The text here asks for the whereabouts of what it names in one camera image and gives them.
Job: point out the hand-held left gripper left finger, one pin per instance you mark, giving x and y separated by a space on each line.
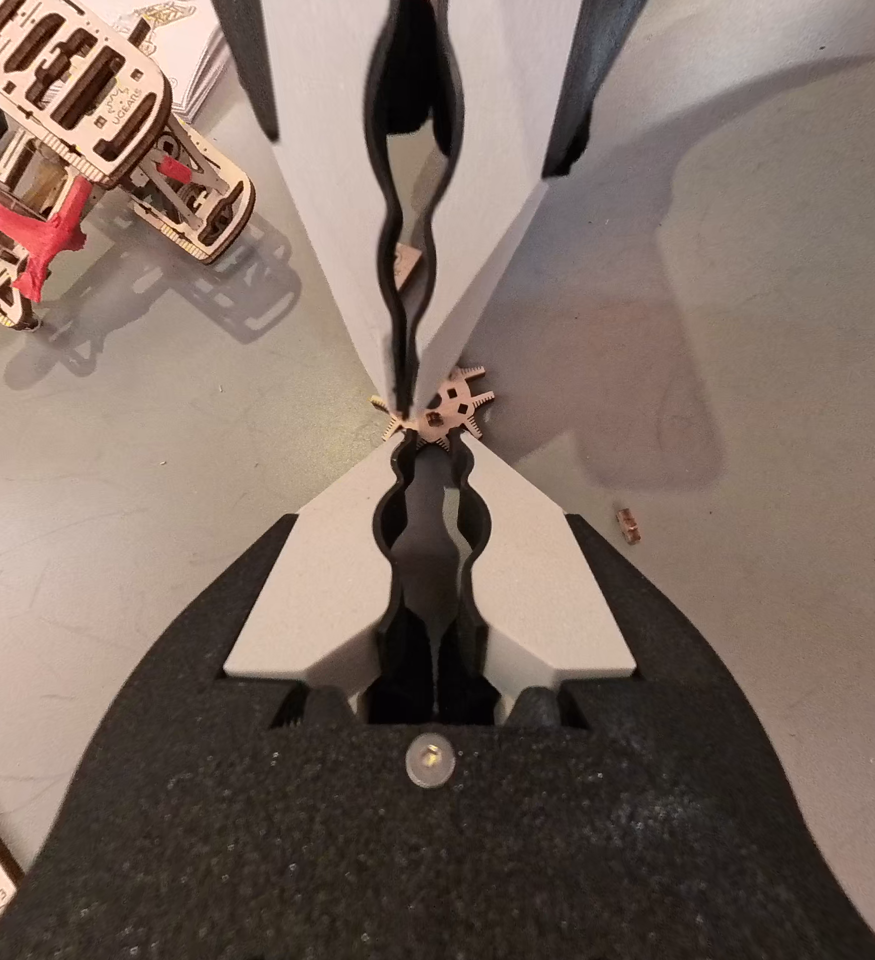
310 600

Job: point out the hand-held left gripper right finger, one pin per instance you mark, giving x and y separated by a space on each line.
550 600

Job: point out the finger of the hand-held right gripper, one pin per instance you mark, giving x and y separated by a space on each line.
505 112
325 112

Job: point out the wooden gear piece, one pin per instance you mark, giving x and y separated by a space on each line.
456 409

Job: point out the small brown wooden piece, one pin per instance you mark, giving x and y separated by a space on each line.
629 525

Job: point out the white instruction booklet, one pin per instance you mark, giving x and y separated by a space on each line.
197 67

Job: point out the small wooden plate with holes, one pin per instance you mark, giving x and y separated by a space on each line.
407 266

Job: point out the wooden biplane model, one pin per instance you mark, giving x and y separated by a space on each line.
100 97

